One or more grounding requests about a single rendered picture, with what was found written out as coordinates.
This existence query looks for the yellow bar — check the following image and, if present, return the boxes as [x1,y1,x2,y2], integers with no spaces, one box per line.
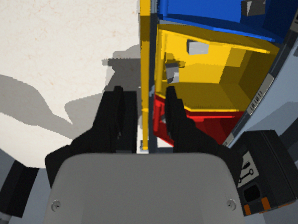
[140,0,150,149]

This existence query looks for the yellow bin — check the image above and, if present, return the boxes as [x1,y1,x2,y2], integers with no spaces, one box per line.
[154,24,279,111]

